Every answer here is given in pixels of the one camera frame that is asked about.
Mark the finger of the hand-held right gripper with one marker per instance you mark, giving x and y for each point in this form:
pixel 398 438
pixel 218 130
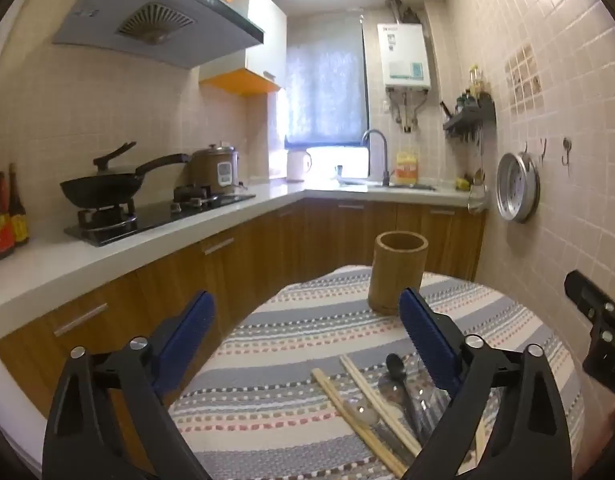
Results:
pixel 587 296

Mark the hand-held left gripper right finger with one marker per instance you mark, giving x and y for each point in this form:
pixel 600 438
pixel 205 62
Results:
pixel 427 340

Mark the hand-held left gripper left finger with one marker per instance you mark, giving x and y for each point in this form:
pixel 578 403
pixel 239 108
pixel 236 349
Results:
pixel 187 340

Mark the dark metal spoon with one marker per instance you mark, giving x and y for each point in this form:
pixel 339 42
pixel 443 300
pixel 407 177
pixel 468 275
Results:
pixel 395 366

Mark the steel spoon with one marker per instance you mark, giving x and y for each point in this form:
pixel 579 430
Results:
pixel 430 400
pixel 363 412
pixel 390 391

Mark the bamboo utensil holder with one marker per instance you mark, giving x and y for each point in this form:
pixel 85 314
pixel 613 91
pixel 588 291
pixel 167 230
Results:
pixel 397 275

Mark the striped woven tablecloth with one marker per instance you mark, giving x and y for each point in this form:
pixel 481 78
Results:
pixel 287 360

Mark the round steel steamer plate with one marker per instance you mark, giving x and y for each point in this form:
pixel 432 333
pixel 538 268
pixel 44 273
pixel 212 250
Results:
pixel 517 187

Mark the black gas stove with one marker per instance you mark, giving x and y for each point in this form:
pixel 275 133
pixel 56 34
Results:
pixel 152 215

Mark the white kitchen countertop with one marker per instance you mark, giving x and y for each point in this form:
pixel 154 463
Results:
pixel 62 265

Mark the steel sink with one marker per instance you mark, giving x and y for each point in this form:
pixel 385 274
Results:
pixel 392 186

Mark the yellow sponge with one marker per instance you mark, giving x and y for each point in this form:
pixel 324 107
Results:
pixel 462 183

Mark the brown rice cooker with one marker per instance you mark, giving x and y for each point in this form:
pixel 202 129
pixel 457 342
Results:
pixel 212 170

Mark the yellow bag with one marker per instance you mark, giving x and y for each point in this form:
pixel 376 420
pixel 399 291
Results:
pixel 406 167

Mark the black wok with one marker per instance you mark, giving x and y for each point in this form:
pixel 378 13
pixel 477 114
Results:
pixel 100 187

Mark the steel kitchen faucet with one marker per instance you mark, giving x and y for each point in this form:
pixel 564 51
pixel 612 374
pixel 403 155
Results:
pixel 382 150

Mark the white jug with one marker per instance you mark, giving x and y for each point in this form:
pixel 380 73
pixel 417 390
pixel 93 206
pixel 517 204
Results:
pixel 297 165

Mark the slim soy sauce bottle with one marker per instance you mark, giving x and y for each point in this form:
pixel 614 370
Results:
pixel 18 215

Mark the window blind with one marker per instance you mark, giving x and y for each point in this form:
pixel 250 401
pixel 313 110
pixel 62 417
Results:
pixel 322 90

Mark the white water heater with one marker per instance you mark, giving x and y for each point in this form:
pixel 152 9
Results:
pixel 403 55

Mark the grey range hood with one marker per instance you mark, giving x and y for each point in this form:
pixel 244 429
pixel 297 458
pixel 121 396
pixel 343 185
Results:
pixel 137 35

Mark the metal wall hook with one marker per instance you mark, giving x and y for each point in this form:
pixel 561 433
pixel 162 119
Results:
pixel 567 149

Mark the black wall spice rack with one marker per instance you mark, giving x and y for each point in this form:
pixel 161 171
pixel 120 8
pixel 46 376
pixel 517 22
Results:
pixel 470 115

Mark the white and orange wall cabinet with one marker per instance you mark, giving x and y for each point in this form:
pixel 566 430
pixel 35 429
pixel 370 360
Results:
pixel 262 35

